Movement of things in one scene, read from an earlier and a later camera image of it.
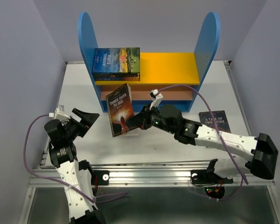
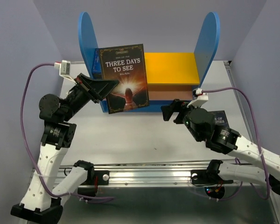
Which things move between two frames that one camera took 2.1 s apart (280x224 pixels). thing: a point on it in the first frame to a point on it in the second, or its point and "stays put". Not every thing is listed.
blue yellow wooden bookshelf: (178, 77) stays put
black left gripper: (87, 120) to (101, 88)
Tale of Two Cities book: (220, 118) stays put
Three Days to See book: (121, 109) to (125, 64)
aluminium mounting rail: (140, 173) stays put
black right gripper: (141, 119) to (168, 110)
